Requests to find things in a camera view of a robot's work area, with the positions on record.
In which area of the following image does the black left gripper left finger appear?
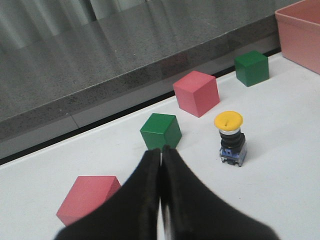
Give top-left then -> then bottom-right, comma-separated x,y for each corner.
55,148 -> 161,240

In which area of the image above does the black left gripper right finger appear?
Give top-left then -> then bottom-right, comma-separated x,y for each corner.
160,145 -> 279,240

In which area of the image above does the pink cube middle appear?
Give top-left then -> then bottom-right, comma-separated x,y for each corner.
173,70 -> 220,118

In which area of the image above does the pink cube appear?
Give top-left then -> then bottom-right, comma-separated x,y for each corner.
173,70 -> 220,118
56,175 -> 121,226

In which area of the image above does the pink cube near left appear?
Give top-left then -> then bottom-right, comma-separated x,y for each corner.
56,175 -> 121,226

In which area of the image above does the grey curtain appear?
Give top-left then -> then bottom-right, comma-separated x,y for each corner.
0,0 -> 172,54

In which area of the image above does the grey stone ledge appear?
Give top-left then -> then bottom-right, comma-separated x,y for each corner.
0,0 -> 291,162

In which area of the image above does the green cube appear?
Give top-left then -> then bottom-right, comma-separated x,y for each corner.
234,50 -> 270,87
140,113 -> 182,150

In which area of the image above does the yellow push button switch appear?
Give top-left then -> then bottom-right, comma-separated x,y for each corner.
214,110 -> 247,167

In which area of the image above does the pink plastic bin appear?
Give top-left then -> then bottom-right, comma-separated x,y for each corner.
275,0 -> 320,73

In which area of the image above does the green cube right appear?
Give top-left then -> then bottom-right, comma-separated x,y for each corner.
234,50 -> 270,87

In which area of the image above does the green cube left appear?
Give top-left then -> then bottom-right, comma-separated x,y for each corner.
140,113 -> 182,150

